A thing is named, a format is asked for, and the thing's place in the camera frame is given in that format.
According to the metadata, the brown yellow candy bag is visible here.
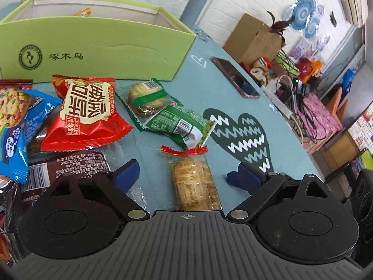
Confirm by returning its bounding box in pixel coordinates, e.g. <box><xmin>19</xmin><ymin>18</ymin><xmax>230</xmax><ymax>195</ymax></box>
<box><xmin>21</xmin><ymin>150</ymin><xmax>109</xmax><ymax>211</ymax></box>

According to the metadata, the silver orange chip bag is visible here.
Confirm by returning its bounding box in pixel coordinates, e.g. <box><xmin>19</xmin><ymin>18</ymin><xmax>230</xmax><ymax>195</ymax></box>
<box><xmin>0</xmin><ymin>176</ymin><xmax>23</xmax><ymax>233</ymax></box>

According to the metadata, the red dark snack packet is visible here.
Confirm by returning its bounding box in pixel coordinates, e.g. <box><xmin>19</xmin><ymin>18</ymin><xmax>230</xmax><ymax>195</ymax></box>
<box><xmin>0</xmin><ymin>79</ymin><xmax>33</xmax><ymax>90</ymax></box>

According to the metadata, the red yellow snack packet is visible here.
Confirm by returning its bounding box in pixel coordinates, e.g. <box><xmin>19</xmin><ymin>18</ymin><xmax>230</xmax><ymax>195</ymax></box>
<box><xmin>0</xmin><ymin>233</ymin><xmax>18</xmax><ymax>267</ymax></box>

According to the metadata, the large yellow snack bag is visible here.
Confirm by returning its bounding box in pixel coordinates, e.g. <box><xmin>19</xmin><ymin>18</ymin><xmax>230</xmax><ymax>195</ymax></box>
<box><xmin>74</xmin><ymin>8</ymin><xmax>92</xmax><ymax>17</ymax></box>

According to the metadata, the green biscuit packet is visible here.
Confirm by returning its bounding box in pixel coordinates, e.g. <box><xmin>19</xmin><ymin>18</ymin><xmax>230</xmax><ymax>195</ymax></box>
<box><xmin>145</xmin><ymin>104</ymin><xmax>216</xmax><ymax>150</ymax></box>
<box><xmin>115</xmin><ymin>78</ymin><xmax>181</xmax><ymax>131</ymax></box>

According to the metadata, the pink patterned cloth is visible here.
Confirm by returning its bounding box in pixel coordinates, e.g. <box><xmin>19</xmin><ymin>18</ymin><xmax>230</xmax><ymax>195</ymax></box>
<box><xmin>297</xmin><ymin>93</ymin><xmax>343</xmax><ymax>141</ymax></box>

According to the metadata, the blue paper fan decoration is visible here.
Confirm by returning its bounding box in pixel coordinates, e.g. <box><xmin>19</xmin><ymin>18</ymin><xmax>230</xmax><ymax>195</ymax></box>
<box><xmin>290</xmin><ymin>0</ymin><xmax>316</xmax><ymax>31</ymax></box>

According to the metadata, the dark red potted plant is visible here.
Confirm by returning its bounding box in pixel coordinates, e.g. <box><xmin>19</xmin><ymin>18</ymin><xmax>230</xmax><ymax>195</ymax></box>
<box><xmin>267</xmin><ymin>11</ymin><xmax>295</xmax><ymax>48</ymax></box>

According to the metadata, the green cardboard box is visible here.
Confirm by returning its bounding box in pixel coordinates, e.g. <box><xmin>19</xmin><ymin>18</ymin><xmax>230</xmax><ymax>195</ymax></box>
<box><xmin>1</xmin><ymin>0</ymin><xmax>196</xmax><ymax>83</ymax></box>

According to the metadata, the brown cardboard box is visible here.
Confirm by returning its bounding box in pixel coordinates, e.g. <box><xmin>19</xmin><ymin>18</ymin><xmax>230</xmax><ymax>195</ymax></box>
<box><xmin>223</xmin><ymin>13</ymin><xmax>282</xmax><ymax>65</ymax></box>

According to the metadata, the red chinese text snack bag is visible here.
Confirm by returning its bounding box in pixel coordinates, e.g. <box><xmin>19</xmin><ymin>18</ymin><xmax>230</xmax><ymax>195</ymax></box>
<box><xmin>41</xmin><ymin>75</ymin><xmax>133</xmax><ymax>152</ymax></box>

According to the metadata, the clear cake packet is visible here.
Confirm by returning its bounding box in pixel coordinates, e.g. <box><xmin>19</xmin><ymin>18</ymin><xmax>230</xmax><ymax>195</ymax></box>
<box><xmin>160</xmin><ymin>145</ymin><xmax>222</xmax><ymax>211</ymax></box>

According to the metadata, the blue cookie packet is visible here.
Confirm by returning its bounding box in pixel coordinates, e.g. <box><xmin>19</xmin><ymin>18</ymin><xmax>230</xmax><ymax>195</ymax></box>
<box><xmin>1</xmin><ymin>87</ymin><xmax>62</xmax><ymax>184</ymax></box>

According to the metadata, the grey blue cylinder bottle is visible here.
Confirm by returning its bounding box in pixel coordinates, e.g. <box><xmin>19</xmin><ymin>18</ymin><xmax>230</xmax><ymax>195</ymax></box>
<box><xmin>180</xmin><ymin>0</ymin><xmax>207</xmax><ymax>29</ymax></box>

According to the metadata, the smartphone in clear case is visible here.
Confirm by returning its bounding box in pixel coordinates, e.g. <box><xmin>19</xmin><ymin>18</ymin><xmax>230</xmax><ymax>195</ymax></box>
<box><xmin>211</xmin><ymin>57</ymin><xmax>260</xmax><ymax>99</ymax></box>

